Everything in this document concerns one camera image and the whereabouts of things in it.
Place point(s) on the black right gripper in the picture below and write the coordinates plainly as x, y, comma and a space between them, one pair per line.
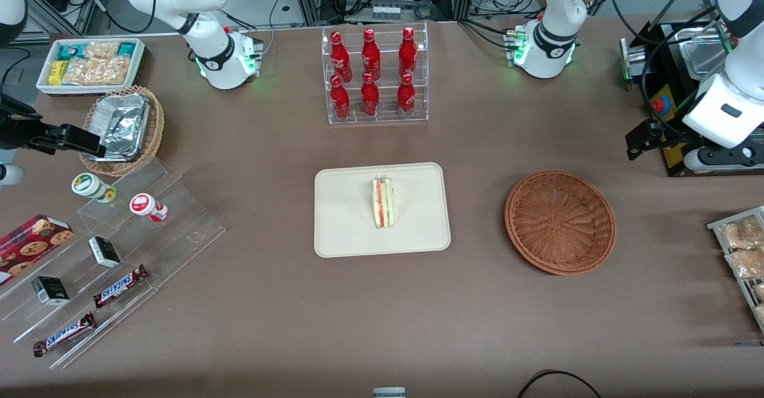
18, 133

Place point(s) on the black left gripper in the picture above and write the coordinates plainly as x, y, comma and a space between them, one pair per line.
669, 133

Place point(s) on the triangular sandwich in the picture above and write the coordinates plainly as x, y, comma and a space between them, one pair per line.
383, 204

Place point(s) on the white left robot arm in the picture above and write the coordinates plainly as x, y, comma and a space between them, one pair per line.
555, 4

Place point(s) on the light wicker basket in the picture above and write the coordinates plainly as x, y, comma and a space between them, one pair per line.
156, 129

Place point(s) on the round brown wicker basket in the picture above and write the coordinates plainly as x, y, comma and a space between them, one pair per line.
561, 225

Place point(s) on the beige plastic tray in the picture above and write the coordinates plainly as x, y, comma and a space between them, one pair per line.
346, 225

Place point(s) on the black food warmer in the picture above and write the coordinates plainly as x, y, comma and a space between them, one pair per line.
671, 159

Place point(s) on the aluminium foil container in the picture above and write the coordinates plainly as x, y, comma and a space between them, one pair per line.
122, 123

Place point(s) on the green lid yogurt cup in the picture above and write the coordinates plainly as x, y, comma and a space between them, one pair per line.
89, 185

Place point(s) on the white rectangular snack bin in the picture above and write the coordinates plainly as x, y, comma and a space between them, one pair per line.
43, 85

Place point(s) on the clear rice cracker bag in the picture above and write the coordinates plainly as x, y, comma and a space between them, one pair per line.
95, 71
102, 50

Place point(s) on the yellow snack packet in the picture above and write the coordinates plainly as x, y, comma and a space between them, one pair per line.
57, 73

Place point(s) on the red lid yogurt cup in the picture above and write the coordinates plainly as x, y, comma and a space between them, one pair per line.
145, 205

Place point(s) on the teal snack packet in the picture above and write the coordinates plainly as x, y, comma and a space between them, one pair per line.
126, 49
73, 51

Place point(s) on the steel warmer pan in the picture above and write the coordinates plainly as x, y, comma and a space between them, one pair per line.
701, 58

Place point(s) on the small black box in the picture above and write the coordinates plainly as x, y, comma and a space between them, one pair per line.
104, 252
50, 290

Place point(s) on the red cookie box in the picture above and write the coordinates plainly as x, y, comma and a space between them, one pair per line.
24, 246

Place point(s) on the clear fried snack bag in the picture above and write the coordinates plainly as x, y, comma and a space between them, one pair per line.
760, 314
759, 292
743, 234
749, 264

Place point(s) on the clear acrylic stepped stand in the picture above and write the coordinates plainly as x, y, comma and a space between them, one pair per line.
191, 231

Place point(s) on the snickers bar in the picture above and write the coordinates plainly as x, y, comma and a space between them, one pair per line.
119, 286
64, 334

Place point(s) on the red cola bottle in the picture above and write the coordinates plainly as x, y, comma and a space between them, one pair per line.
407, 52
340, 99
370, 96
340, 58
406, 96
370, 55

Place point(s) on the clear acrylic bottle rack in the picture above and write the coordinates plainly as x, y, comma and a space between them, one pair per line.
356, 116

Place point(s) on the white power strip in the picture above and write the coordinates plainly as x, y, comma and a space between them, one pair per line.
386, 12

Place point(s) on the small grey device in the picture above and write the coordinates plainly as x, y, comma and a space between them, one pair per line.
389, 393

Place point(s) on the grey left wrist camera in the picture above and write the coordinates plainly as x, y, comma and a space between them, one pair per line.
695, 159

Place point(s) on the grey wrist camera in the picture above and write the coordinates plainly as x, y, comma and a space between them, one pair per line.
11, 174
695, 159

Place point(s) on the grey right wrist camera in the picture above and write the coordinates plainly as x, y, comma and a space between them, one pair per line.
11, 174

